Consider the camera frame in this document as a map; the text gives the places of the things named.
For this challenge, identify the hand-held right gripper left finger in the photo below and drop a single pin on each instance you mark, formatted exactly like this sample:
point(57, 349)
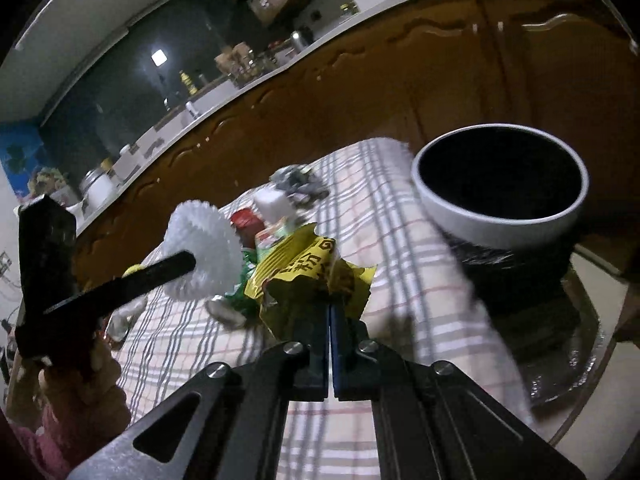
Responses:
point(314, 360)

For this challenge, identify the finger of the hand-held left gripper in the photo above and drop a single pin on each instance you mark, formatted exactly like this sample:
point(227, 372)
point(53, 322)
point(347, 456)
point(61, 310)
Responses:
point(140, 280)

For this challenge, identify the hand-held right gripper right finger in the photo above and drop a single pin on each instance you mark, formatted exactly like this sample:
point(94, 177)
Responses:
point(343, 360)

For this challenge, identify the white pleated paper liner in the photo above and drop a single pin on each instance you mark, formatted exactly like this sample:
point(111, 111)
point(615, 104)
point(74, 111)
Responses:
point(202, 235)

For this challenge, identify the yellow snack wrapper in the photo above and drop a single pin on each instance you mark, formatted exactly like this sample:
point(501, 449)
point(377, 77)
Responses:
point(300, 266)

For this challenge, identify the white rimmed black trash bin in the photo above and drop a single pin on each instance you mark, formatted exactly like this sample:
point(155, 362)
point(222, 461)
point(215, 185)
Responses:
point(500, 187)

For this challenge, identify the person's left forearm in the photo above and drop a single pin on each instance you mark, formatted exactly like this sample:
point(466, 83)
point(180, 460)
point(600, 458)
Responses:
point(25, 450)

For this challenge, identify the person's left hand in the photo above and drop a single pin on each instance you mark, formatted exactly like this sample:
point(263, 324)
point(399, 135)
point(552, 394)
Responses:
point(75, 400)

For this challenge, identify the small yellow item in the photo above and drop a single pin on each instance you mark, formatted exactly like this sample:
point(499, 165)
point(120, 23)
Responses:
point(134, 272)

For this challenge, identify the jar with silver lid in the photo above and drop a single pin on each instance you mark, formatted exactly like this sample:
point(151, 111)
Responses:
point(97, 189)

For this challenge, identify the silver foil packet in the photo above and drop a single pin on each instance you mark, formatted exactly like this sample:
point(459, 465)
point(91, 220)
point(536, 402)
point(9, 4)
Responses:
point(226, 311)

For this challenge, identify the plaid tablecloth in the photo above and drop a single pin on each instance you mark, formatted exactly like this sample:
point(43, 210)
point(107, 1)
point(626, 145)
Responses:
point(400, 280)

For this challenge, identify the green snack wrapper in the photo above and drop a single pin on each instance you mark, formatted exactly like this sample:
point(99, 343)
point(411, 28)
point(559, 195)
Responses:
point(246, 272)

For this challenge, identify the red snack packet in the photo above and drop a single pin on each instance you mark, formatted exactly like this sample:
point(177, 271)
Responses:
point(246, 224)

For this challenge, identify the grey crumpled wrapper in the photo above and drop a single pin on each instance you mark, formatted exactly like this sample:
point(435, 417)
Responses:
point(299, 184)

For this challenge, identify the white kitchen countertop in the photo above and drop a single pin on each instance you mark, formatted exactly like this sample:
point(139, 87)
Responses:
point(210, 105)

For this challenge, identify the yellow oil bottle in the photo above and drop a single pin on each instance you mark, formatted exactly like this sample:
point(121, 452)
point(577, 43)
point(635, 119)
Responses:
point(187, 82)

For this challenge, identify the wooden kitchen cabinet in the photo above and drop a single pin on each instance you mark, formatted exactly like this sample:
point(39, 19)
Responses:
point(380, 90)

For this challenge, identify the blue wall poster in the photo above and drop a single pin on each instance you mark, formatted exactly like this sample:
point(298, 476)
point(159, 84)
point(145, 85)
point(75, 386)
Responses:
point(22, 155)

